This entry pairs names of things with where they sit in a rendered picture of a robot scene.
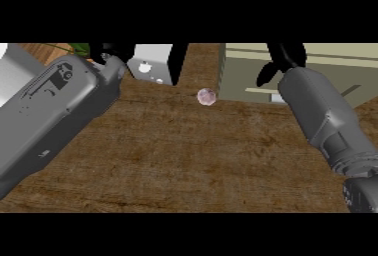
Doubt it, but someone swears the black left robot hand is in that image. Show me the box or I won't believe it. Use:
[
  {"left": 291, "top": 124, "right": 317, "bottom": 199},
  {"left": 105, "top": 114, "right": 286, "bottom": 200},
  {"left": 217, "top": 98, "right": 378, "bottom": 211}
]
[{"left": 88, "top": 42, "right": 190, "bottom": 87}]

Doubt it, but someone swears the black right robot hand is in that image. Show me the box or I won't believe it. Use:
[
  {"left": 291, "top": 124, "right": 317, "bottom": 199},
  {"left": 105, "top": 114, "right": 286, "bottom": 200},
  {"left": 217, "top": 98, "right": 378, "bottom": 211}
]
[{"left": 254, "top": 42, "right": 308, "bottom": 89}]

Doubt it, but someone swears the pale olive open drawer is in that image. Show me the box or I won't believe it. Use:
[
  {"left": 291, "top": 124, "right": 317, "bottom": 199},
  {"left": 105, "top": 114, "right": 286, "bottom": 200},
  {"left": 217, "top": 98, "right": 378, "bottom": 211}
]
[{"left": 217, "top": 42, "right": 378, "bottom": 110}]

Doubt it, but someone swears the pale pink can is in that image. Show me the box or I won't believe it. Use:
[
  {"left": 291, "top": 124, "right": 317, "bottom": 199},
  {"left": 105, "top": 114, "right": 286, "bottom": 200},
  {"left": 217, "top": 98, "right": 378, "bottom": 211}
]
[{"left": 196, "top": 87, "right": 218, "bottom": 107}]

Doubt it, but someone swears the white appliance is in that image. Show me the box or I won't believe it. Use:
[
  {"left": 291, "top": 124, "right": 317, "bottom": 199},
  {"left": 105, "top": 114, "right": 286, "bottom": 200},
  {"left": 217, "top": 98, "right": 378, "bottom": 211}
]
[{"left": 125, "top": 43, "right": 174, "bottom": 86}]

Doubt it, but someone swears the green plant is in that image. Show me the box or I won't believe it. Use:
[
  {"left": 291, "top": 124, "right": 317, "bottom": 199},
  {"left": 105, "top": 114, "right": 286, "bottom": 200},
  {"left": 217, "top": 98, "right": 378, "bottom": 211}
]
[{"left": 66, "top": 42, "right": 93, "bottom": 58}]

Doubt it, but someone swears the pale grey appliance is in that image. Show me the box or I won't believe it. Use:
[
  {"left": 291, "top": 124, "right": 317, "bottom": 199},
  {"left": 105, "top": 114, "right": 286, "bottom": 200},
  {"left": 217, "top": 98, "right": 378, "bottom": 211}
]
[{"left": 0, "top": 42, "right": 52, "bottom": 108}]

